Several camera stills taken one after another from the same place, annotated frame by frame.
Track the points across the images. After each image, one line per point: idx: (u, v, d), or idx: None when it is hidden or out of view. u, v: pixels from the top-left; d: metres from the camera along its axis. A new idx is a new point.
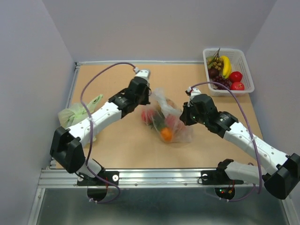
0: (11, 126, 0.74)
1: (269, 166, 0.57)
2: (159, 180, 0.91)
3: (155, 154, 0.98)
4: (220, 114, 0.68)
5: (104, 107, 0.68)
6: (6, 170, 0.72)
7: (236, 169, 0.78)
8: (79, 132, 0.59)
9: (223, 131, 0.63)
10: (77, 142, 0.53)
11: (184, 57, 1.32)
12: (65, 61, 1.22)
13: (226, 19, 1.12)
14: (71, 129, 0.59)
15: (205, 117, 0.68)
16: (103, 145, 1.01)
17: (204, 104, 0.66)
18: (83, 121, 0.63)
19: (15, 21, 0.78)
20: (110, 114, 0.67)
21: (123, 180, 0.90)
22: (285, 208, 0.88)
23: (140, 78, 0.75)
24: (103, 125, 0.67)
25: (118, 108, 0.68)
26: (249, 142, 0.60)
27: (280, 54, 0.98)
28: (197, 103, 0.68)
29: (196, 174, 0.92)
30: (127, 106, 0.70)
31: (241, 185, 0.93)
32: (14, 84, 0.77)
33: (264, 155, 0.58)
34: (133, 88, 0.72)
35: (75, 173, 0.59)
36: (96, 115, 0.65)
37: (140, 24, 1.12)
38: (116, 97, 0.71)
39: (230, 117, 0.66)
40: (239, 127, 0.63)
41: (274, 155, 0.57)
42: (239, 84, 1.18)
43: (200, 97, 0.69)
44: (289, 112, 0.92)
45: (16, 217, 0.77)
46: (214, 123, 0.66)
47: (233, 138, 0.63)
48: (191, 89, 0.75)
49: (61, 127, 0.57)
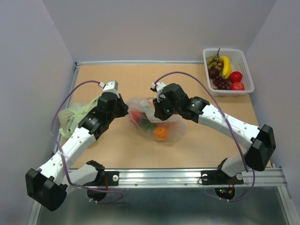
0: (11, 125, 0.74)
1: (244, 141, 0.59)
2: (159, 180, 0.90)
3: (154, 154, 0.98)
4: (191, 100, 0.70)
5: (75, 134, 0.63)
6: (6, 171, 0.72)
7: (228, 163, 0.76)
8: (52, 171, 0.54)
9: (197, 116, 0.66)
10: (51, 183, 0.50)
11: (184, 57, 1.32)
12: (65, 61, 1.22)
13: (226, 19, 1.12)
14: (42, 169, 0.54)
15: (176, 106, 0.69)
16: (103, 145, 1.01)
17: (174, 93, 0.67)
18: (54, 156, 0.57)
19: (15, 20, 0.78)
20: (82, 140, 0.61)
21: (123, 180, 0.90)
22: (285, 209, 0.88)
23: (108, 94, 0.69)
24: (78, 154, 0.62)
25: (89, 132, 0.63)
26: (222, 122, 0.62)
27: (280, 55, 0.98)
28: (167, 93, 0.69)
29: (184, 174, 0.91)
30: (99, 126, 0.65)
31: (240, 185, 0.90)
32: (14, 84, 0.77)
33: (238, 131, 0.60)
34: (102, 107, 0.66)
35: (57, 207, 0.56)
36: (67, 146, 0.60)
37: (140, 24, 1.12)
38: (86, 119, 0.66)
39: (201, 101, 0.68)
40: (211, 109, 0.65)
41: (248, 129, 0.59)
42: (239, 85, 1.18)
43: (168, 87, 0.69)
44: (290, 112, 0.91)
45: (16, 217, 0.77)
46: (187, 109, 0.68)
47: (208, 121, 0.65)
48: (154, 85, 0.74)
49: (32, 169, 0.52)
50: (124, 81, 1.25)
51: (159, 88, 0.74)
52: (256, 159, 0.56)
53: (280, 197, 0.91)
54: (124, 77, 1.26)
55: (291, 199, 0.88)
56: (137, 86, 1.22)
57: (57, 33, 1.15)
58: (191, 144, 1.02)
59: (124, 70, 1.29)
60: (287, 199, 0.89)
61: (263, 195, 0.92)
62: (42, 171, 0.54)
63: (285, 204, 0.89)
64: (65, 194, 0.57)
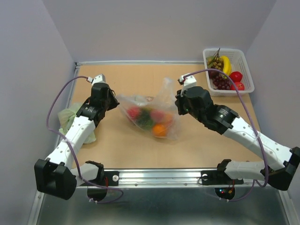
0: (11, 125, 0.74)
1: (274, 163, 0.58)
2: (159, 180, 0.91)
3: (154, 154, 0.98)
4: (217, 108, 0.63)
5: (75, 123, 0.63)
6: (6, 170, 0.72)
7: (235, 168, 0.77)
8: (61, 158, 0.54)
9: (224, 128, 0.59)
10: (63, 168, 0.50)
11: (184, 57, 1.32)
12: (65, 61, 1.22)
13: (226, 19, 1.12)
14: (51, 158, 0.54)
15: (201, 113, 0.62)
16: (102, 145, 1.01)
17: (202, 100, 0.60)
18: (59, 144, 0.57)
19: (15, 20, 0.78)
20: (84, 127, 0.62)
21: (123, 180, 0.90)
22: (285, 210, 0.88)
23: (100, 83, 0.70)
24: (81, 142, 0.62)
25: (89, 119, 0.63)
26: (253, 140, 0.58)
27: (280, 55, 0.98)
28: (192, 99, 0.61)
29: (185, 174, 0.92)
30: (97, 113, 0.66)
31: (240, 185, 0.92)
32: (14, 84, 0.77)
33: (270, 152, 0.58)
34: (96, 95, 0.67)
35: (71, 196, 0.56)
36: (70, 133, 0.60)
37: (140, 24, 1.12)
38: (83, 108, 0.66)
39: (229, 111, 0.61)
40: (241, 123, 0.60)
41: (279, 151, 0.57)
42: (239, 84, 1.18)
43: (195, 91, 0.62)
44: (290, 112, 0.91)
45: (16, 217, 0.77)
46: (213, 120, 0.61)
47: (235, 135, 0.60)
48: (183, 78, 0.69)
49: (40, 160, 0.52)
50: (124, 81, 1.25)
51: (186, 84, 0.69)
52: (286, 181, 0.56)
53: (280, 197, 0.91)
54: (124, 77, 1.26)
55: (291, 199, 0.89)
56: (136, 86, 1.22)
57: (57, 33, 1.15)
58: (191, 144, 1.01)
59: (124, 70, 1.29)
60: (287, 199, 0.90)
61: (264, 196, 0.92)
62: (51, 160, 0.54)
63: (285, 205, 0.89)
64: (75, 182, 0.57)
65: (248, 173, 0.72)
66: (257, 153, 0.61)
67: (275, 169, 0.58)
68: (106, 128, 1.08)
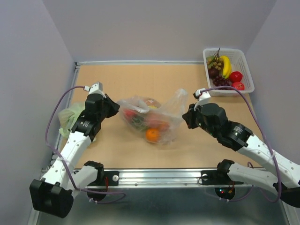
0: (11, 125, 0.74)
1: (289, 182, 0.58)
2: (159, 180, 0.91)
3: (154, 155, 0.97)
4: (232, 125, 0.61)
5: (71, 138, 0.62)
6: (6, 170, 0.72)
7: (242, 174, 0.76)
8: (56, 177, 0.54)
9: (240, 146, 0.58)
10: (58, 188, 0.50)
11: (184, 57, 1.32)
12: (65, 61, 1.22)
13: (226, 19, 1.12)
14: (46, 177, 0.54)
15: (216, 130, 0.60)
16: (103, 145, 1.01)
17: (218, 117, 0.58)
18: (55, 163, 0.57)
19: (15, 21, 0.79)
20: (79, 143, 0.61)
21: (123, 180, 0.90)
22: (285, 210, 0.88)
23: (94, 95, 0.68)
24: (77, 157, 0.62)
25: (85, 135, 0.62)
26: (268, 159, 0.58)
27: (280, 55, 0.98)
28: (208, 116, 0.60)
29: (190, 174, 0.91)
30: (93, 128, 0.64)
31: (241, 185, 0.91)
32: (14, 84, 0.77)
33: (285, 171, 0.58)
34: (91, 108, 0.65)
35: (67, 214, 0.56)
36: (66, 151, 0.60)
37: (140, 24, 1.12)
38: (78, 123, 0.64)
39: (243, 128, 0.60)
40: (256, 141, 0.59)
41: (294, 171, 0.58)
42: (239, 84, 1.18)
43: (211, 108, 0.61)
44: (290, 112, 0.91)
45: (16, 217, 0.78)
46: (228, 137, 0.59)
47: (250, 153, 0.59)
48: (200, 92, 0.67)
49: (34, 180, 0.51)
50: (124, 81, 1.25)
51: (201, 99, 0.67)
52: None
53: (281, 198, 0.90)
54: (124, 77, 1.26)
55: None
56: (136, 87, 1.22)
57: (57, 33, 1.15)
58: (191, 145, 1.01)
59: (124, 70, 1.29)
60: None
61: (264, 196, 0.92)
62: (46, 180, 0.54)
63: (286, 207, 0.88)
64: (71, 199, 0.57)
65: (256, 182, 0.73)
66: (270, 170, 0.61)
67: (289, 187, 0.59)
68: (106, 128, 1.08)
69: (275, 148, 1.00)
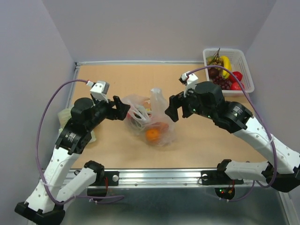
0: (11, 125, 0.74)
1: (283, 168, 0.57)
2: (159, 180, 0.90)
3: (155, 155, 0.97)
4: (231, 106, 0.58)
5: (54, 157, 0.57)
6: (5, 171, 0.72)
7: (236, 169, 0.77)
8: (39, 203, 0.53)
9: (239, 128, 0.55)
10: (41, 217, 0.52)
11: (183, 57, 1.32)
12: (65, 61, 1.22)
13: (226, 20, 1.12)
14: (29, 202, 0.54)
15: (213, 110, 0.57)
16: (103, 146, 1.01)
17: (213, 96, 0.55)
18: (38, 185, 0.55)
19: (15, 21, 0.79)
20: (63, 163, 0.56)
21: (123, 180, 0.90)
22: (284, 209, 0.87)
23: (82, 102, 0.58)
24: (63, 176, 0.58)
25: (68, 153, 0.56)
26: (266, 143, 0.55)
27: (280, 55, 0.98)
28: (202, 95, 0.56)
29: (183, 174, 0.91)
30: (80, 141, 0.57)
31: (240, 185, 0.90)
32: (14, 83, 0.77)
33: (281, 157, 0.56)
34: (76, 120, 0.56)
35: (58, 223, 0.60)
36: (49, 172, 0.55)
37: (140, 24, 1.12)
38: (63, 135, 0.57)
39: (243, 108, 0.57)
40: (255, 123, 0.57)
41: (290, 157, 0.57)
42: (239, 84, 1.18)
43: (206, 87, 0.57)
44: (290, 112, 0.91)
45: (15, 217, 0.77)
46: (226, 118, 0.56)
47: (248, 136, 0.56)
48: (187, 76, 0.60)
49: (19, 205, 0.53)
50: (124, 81, 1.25)
51: (190, 82, 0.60)
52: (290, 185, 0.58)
53: (280, 198, 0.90)
54: (124, 77, 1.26)
55: (291, 200, 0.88)
56: (136, 87, 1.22)
57: (57, 33, 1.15)
58: (191, 145, 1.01)
59: (124, 70, 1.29)
60: (287, 200, 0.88)
61: (264, 196, 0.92)
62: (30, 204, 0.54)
63: (286, 206, 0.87)
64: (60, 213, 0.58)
65: (248, 174, 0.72)
66: (265, 156, 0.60)
67: (281, 173, 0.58)
68: (107, 128, 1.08)
69: None
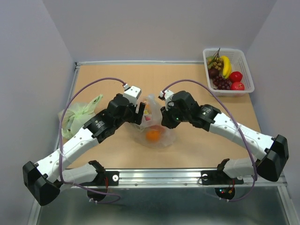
0: (11, 125, 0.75)
1: (258, 152, 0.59)
2: (159, 180, 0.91)
3: (155, 155, 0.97)
4: (202, 108, 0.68)
5: (78, 134, 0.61)
6: (7, 171, 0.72)
7: (232, 165, 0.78)
8: (48, 168, 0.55)
9: (207, 123, 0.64)
10: (43, 181, 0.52)
11: (184, 57, 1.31)
12: (65, 61, 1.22)
13: (226, 20, 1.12)
14: (39, 164, 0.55)
15: (187, 114, 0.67)
16: (103, 146, 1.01)
17: (184, 101, 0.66)
18: (54, 153, 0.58)
19: (16, 21, 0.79)
20: (84, 142, 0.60)
21: (123, 180, 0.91)
22: (285, 209, 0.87)
23: (118, 99, 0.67)
24: (77, 156, 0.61)
25: (92, 135, 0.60)
26: (235, 131, 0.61)
27: (280, 55, 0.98)
28: (177, 101, 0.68)
29: (185, 174, 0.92)
30: (104, 131, 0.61)
31: (240, 185, 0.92)
32: (14, 84, 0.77)
33: (251, 141, 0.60)
34: (112, 111, 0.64)
35: (48, 203, 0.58)
36: (68, 145, 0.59)
37: (140, 24, 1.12)
38: (93, 121, 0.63)
39: (213, 109, 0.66)
40: (223, 117, 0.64)
41: (261, 140, 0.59)
42: (239, 84, 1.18)
43: (179, 94, 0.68)
44: (290, 112, 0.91)
45: (16, 217, 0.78)
46: (197, 117, 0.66)
47: (218, 129, 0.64)
48: (162, 93, 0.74)
49: (29, 163, 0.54)
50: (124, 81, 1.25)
51: (167, 96, 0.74)
52: (270, 170, 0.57)
53: (280, 197, 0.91)
54: (124, 77, 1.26)
55: (291, 200, 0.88)
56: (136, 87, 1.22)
57: (57, 33, 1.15)
58: (191, 145, 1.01)
59: (124, 70, 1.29)
60: (288, 200, 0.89)
61: (263, 196, 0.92)
62: (38, 167, 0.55)
63: (285, 205, 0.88)
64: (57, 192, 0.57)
65: (243, 169, 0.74)
66: (242, 145, 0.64)
67: (260, 159, 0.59)
68: None
69: None
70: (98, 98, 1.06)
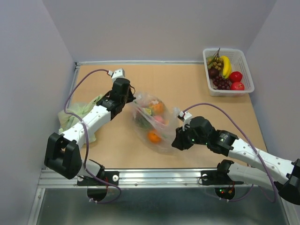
0: (10, 125, 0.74)
1: (279, 177, 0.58)
2: (159, 180, 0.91)
3: (155, 156, 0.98)
4: (219, 133, 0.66)
5: (93, 110, 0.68)
6: (6, 170, 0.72)
7: (242, 173, 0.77)
8: (74, 135, 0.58)
9: (226, 151, 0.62)
10: (73, 145, 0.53)
11: (183, 57, 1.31)
12: (65, 61, 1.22)
13: (226, 20, 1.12)
14: (65, 134, 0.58)
15: (205, 139, 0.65)
16: (104, 145, 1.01)
17: (202, 128, 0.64)
18: (75, 124, 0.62)
19: (14, 20, 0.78)
20: (101, 115, 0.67)
21: (123, 180, 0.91)
22: (285, 209, 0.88)
23: (121, 79, 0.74)
24: (96, 127, 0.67)
25: (107, 110, 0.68)
26: (254, 157, 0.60)
27: (280, 55, 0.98)
28: (195, 128, 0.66)
29: (194, 174, 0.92)
30: (115, 107, 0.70)
31: (241, 185, 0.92)
32: (14, 83, 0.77)
33: (272, 168, 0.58)
34: (117, 90, 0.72)
35: (72, 176, 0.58)
36: (87, 117, 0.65)
37: (140, 24, 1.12)
38: (103, 100, 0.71)
39: (229, 135, 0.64)
40: (241, 143, 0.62)
41: (281, 165, 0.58)
42: (239, 84, 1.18)
43: (197, 121, 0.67)
44: (290, 112, 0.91)
45: (16, 216, 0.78)
46: (216, 144, 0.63)
47: (237, 155, 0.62)
48: (183, 113, 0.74)
49: (54, 133, 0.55)
50: None
51: (186, 117, 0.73)
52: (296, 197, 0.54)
53: (280, 198, 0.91)
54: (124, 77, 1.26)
55: None
56: (136, 87, 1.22)
57: (57, 33, 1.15)
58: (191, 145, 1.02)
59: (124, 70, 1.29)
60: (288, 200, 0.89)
61: (263, 196, 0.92)
62: (65, 135, 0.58)
63: (286, 206, 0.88)
64: (80, 164, 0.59)
65: (254, 180, 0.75)
66: (262, 169, 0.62)
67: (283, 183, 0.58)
68: (106, 125, 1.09)
69: (274, 148, 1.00)
70: (98, 98, 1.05)
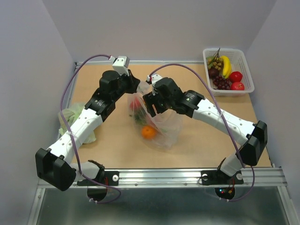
0: (10, 124, 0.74)
1: (239, 138, 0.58)
2: (159, 180, 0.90)
3: (154, 157, 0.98)
4: (185, 93, 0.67)
5: (82, 115, 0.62)
6: (6, 170, 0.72)
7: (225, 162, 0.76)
8: (61, 151, 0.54)
9: (191, 110, 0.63)
10: (61, 161, 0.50)
11: (184, 57, 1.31)
12: (65, 61, 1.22)
13: (226, 20, 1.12)
14: (52, 148, 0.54)
15: (170, 100, 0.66)
16: (104, 146, 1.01)
17: (166, 87, 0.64)
18: (63, 136, 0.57)
19: (14, 20, 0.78)
20: (90, 121, 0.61)
21: (123, 180, 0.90)
22: (285, 209, 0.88)
23: (108, 76, 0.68)
24: (86, 135, 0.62)
25: (96, 113, 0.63)
26: (218, 118, 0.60)
27: (280, 55, 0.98)
28: (160, 88, 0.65)
29: (181, 174, 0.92)
30: (106, 108, 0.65)
31: (240, 185, 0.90)
32: (14, 83, 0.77)
33: (234, 128, 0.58)
34: (105, 88, 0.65)
35: (67, 187, 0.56)
36: (76, 126, 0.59)
37: (140, 24, 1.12)
38: (93, 101, 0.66)
39: (196, 95, 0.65)
40: (206, 103, 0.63)
41: (243, 126, 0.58)
42: (239, 85, 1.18)
43: (161, 81, 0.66)
44: (290, 112, 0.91)
45: (16, 216, 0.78)
46: (180, 104, 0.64)
47: (203, 116, 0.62)
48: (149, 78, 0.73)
49: (41, 149, 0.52)
50: None
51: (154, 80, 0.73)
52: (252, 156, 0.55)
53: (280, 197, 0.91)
54: None
55: (291, 199, 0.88)
56: None
57: (57, 33, 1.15)
58: (191, 145, 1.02)
59: None
60: (287, 200, 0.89)
61: (263, 196, 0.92)
62: (52, 151, 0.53)
63: (285, 206, 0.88)
64: (74, 174, 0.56)
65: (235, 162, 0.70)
66: (225, 131, 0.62)
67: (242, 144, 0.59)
68: (107, 127, 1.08)
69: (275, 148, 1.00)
70: None
